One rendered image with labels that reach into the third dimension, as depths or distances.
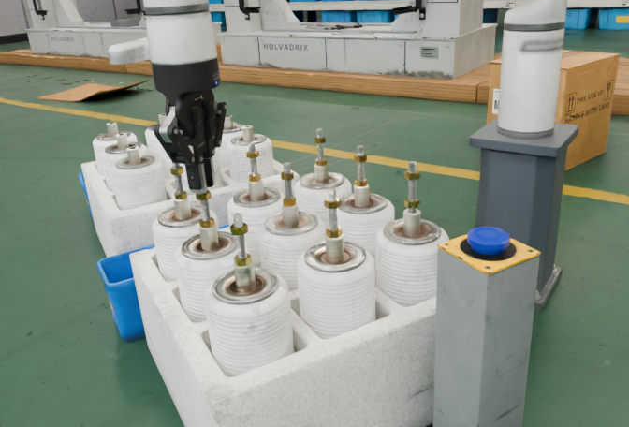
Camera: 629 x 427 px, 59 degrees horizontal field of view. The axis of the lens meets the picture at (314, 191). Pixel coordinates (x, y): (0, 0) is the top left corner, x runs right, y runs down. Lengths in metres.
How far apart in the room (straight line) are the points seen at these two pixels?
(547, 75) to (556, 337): 0.42
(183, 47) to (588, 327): 0.78
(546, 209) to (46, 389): 0.85
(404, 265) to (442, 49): 1.99
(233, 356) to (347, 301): 0.14
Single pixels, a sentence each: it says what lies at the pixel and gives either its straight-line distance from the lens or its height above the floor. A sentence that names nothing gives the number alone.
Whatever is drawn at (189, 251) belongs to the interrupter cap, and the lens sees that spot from 0.74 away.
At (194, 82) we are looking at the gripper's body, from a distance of 0.64.
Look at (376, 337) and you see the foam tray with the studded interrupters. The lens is 0.67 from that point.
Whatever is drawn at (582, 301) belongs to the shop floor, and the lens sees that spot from 1.12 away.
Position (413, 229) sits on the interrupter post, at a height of 0.26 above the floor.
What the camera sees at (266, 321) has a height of 0.23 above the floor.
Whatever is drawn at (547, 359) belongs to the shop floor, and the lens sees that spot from 0.97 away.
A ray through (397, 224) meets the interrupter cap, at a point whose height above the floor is 0.25.
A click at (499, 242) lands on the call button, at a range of 0.56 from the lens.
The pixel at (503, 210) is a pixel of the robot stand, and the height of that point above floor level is 0.17.
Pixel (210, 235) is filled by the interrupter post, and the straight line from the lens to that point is 0.73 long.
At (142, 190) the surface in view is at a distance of 1.10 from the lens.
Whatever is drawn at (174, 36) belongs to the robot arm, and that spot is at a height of 0.52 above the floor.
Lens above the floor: 0.58
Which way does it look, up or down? 22 degrees down
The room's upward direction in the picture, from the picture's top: 4 degrees counter-clockwise
